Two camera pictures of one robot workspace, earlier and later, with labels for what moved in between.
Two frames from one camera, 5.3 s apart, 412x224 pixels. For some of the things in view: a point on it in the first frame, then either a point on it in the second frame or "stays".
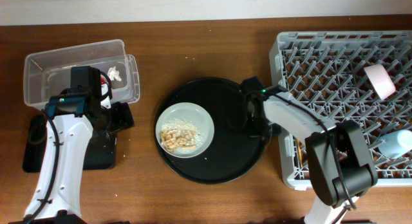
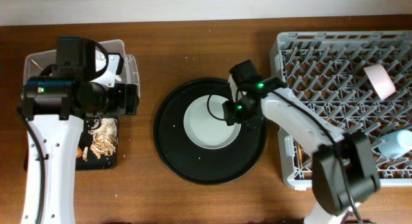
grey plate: [185, 130] -> [205, 123]
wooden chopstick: [299, 152] stays
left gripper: [124, 117] -> [128, 100]
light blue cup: [396, 143] stays
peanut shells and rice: [179, 134] -> [104, 132]
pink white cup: [381, 80] stays
